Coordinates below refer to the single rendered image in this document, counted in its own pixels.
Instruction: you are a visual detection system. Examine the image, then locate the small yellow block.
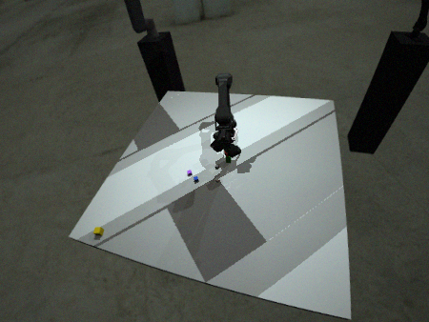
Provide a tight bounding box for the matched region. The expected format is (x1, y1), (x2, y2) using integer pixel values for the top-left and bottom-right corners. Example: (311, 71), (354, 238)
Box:
(93, 227), (104, 235)

